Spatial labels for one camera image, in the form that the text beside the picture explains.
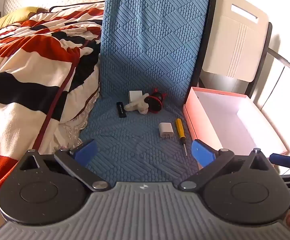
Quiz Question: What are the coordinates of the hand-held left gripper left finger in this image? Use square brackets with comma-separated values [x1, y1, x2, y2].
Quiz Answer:
[18, 139, 111, 192]

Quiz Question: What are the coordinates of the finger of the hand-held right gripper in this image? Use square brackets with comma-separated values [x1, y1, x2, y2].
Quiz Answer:
[269, 153, 290, 170]

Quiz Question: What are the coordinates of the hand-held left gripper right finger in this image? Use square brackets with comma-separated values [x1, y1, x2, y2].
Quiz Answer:
[180, 139, 272, 191]

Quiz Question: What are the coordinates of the yellow screwdriver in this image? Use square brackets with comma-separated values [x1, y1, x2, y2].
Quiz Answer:
[176, 118, 188, 157]

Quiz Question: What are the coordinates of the white charger plug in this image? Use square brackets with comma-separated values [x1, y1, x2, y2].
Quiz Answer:
[159, 122, 174, 139]

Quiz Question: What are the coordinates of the pink cardboard box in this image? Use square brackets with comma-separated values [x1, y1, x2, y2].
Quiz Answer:
[183, 87, 289, 170]

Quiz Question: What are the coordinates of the black lighter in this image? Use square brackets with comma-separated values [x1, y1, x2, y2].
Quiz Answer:
[117, 102, 127, 118]

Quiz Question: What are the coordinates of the white plush toy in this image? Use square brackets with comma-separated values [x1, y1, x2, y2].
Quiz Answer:
[124, 94, 150, 115]

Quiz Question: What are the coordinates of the black red round toy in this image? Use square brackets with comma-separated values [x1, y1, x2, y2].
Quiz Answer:
[145, 88, 167, 114]

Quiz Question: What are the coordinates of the small white square box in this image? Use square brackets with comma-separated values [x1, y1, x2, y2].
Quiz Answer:
[129, 91, 143, 103]

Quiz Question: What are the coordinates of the red black striped blanket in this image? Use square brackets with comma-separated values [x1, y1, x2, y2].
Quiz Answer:
[0, 2, 105, 200]

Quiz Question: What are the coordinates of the blue textured mat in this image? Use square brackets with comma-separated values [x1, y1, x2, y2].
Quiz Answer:
[79, 0, 209, 183]

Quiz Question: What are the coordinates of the yellow pillow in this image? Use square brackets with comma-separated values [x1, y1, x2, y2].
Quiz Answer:
[0, 6, 48, 29]

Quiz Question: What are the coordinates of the curved metal rail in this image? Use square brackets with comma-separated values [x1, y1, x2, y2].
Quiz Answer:
[268, 49, 290, 82]

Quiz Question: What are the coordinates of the black chair frame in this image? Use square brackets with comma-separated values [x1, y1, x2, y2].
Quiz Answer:
[196, 0, 273, 99]

